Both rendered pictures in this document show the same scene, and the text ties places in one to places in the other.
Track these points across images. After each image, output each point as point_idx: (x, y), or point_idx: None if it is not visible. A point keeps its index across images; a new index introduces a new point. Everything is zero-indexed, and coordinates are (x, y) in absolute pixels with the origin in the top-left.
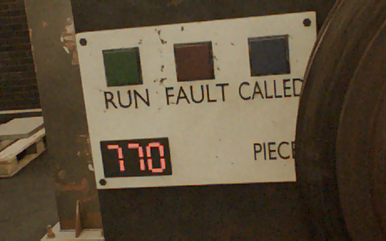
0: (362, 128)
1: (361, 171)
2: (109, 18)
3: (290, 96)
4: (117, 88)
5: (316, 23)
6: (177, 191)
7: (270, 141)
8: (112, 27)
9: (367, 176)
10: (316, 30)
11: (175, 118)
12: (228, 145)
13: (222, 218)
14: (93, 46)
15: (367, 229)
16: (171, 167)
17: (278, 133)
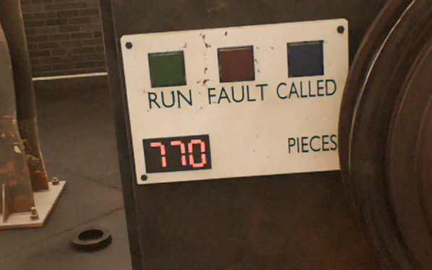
0: (413, 128)
1: (410, 165)
2: (151, 22)
3: (323, 96)
4: (161, 88)
5: None
6: (211, 183)
7: (303, 136)
8: (154, 30)
9: (414, 169)
10: None
11: (216, 116)
12: (264, 140)
13: (253, 206)
14: (138, 49)
15: (412, 213)
16: (211, 162)
17: (310, 128)
